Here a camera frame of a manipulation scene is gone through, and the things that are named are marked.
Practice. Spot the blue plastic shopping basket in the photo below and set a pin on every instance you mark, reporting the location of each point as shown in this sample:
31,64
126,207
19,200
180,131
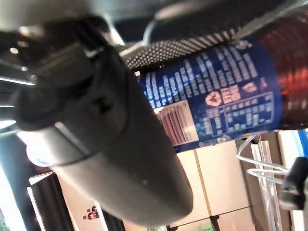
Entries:
262,166

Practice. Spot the small Pepsi bottle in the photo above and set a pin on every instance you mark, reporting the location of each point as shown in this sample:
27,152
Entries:
228,96

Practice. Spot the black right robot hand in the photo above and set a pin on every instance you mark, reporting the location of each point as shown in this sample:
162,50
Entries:
108,144

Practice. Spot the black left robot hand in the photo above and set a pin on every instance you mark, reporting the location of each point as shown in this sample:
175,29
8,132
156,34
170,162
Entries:
297,180

